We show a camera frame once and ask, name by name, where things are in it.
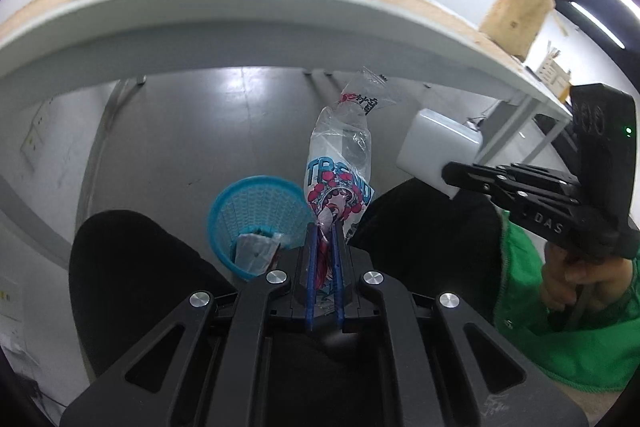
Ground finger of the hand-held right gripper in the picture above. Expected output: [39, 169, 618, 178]
[442, 161, 581, 212]
[495, 163, 581, 196]

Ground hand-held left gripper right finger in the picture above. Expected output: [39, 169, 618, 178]
[332, 224, 588, 427]

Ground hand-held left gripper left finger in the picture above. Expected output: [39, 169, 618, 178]
[60, 224, 321, 427]

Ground printed snack wrapper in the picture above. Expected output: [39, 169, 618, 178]
[232, 231, 283, 280]

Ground blue plastic wastebasket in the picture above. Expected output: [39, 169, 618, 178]
[207, 176, 313, 283]

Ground clear printed plastic bag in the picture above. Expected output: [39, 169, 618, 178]
[301, 66, 390, 303]

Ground person's right hand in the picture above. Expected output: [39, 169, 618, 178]
[540, 239, 640, 333]

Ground white plastic box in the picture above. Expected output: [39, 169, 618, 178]
[396, 108, 483, 200]

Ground person's legs black trousers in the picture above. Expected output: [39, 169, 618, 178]
[347, 179, 508, 333]

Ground cardboard box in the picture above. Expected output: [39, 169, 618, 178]
[478, 0, 556, 60]

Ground white table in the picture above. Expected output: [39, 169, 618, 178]
[0, 0, 576, 168]

